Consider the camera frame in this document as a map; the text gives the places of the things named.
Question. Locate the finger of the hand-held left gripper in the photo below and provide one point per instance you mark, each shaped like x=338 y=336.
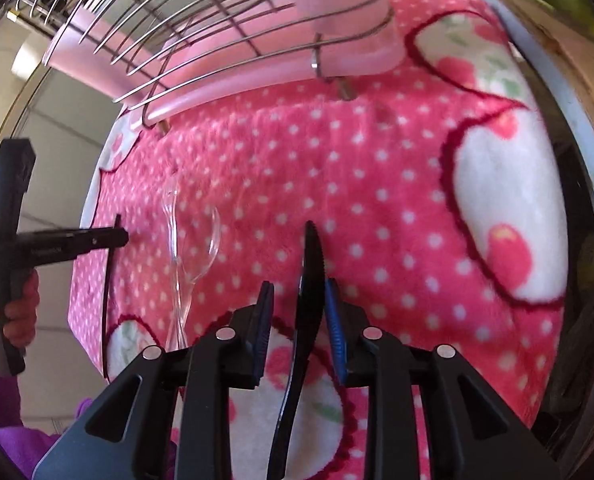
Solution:
x=82 y=240

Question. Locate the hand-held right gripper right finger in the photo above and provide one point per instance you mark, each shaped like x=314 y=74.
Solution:
x=336 y=332

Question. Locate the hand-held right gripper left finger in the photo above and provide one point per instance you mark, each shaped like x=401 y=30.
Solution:
x=262 y=332

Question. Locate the black plastic spoon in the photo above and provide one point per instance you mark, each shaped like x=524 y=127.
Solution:
x=108 y=300

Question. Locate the black plastic knife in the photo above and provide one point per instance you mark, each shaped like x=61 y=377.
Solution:
x=311 y=270

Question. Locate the clear plastic fork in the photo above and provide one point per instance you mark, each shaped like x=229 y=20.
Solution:
x=170 y=210

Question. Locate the clear plastic spoon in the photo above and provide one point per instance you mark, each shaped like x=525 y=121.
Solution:
x=209 y=245

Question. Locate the person's left hand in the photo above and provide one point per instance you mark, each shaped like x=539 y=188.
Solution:
x=24 y=315

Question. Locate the pink polka dot blanket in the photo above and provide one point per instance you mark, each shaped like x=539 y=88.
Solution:
x=352 y=185

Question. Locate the purple clothing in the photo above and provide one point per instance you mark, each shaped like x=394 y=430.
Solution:
x=22 y=445

